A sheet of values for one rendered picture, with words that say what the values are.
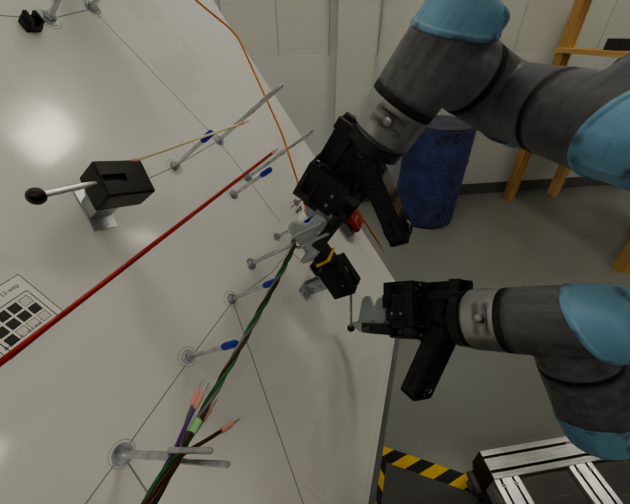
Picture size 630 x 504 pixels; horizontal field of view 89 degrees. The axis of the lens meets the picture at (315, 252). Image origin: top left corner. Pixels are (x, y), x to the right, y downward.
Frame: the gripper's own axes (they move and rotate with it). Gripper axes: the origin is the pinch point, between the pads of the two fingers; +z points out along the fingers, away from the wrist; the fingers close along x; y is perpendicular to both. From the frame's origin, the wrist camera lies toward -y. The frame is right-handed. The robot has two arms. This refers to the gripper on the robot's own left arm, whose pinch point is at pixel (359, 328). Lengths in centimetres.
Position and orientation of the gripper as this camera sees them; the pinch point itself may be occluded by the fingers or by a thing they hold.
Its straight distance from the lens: 58.1
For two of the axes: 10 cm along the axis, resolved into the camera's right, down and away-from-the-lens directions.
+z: -6.0, 1.4, 7.9
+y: 0.3, -9.8, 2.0
